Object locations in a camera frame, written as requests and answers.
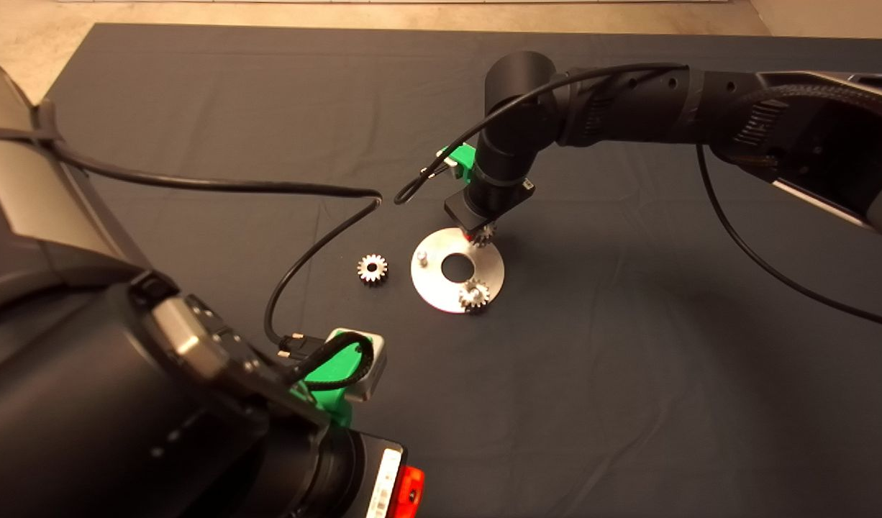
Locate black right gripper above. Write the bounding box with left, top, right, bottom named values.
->
left=445, top=180, right=535, bottom=243

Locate round metal carrier plate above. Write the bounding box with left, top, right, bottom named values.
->
left=410, top=227, right=506, bottom=314

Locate green right camera mount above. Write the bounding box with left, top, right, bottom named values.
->
left=447, top=143, right=479, bottom=185

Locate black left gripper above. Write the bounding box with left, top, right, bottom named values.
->
left=344, top=430, right=425, bottom=518

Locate silver left camera box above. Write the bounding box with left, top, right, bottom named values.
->
left=324, top=327, right=386, bottom=402

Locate green left camera mount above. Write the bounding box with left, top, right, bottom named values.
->
left=290, top=341, right=374, bottom=427

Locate dark table cloth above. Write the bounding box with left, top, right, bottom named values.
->
left=0, top=24, right=882, bottom=518

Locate black braided hose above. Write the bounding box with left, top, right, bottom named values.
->
left=750, top=83, right=882, bottom=123

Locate black right camera cable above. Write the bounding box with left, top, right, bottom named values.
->
left=394, top=62, right=882, bottom=332

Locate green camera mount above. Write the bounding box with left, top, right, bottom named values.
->
left=447, top=143, right=479, bottom=185
left=290, top=341, right=374, bottom=427

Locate black camera cable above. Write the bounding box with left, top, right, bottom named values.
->
left=394, top=62, right=882, bottom=332
left=0, top=126, right=383, bottom=393

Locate black left camera cable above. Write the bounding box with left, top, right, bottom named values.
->
left=0, top=126, right=383, bottom=393

